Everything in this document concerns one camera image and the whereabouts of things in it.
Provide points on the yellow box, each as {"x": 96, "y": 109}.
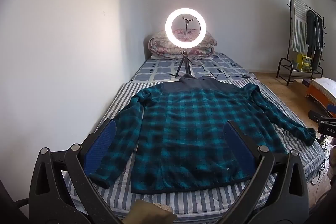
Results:
{"x": 304, "y": 62}

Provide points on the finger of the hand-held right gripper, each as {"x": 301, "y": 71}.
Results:
{"x": 314, "y": 115}

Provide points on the blue checked bed sheet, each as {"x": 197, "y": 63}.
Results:
{"x": 157, "y": 69}

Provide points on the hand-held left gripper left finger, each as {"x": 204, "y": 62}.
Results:
{"x": 101, "y": 148}

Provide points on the folded floral quilt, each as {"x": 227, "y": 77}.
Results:
{"x": 162, "y": 48}

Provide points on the dark hanging clothes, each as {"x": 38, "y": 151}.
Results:
{"x": 313, "y": 35}

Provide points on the orange box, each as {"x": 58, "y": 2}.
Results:
{"x": 315, "y": 95}

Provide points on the white lace cover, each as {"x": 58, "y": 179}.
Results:
{"x": 325, "y": 87}

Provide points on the black tripod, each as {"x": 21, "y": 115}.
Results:
{"x": 183, "y": 61}

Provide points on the teal plaid fleece jacket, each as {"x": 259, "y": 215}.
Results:
{"x": 183, "y": 121}

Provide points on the striped hanging towel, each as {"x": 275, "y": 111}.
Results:
{"x": 298, "y": 27}

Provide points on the blue striped blanket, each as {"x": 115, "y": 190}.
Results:
{"x": 123, "y": 98}

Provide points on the olive cloth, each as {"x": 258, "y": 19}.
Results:
{"x": 147, "y": 214}

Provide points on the black phone clamp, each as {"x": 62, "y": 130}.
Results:
{"x": 187, "y": 19}

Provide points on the dark blue flat box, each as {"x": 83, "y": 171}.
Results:
{"x": 307, "y": 82}

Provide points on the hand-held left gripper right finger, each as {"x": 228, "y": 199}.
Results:
{"x": 240, "y": 148}

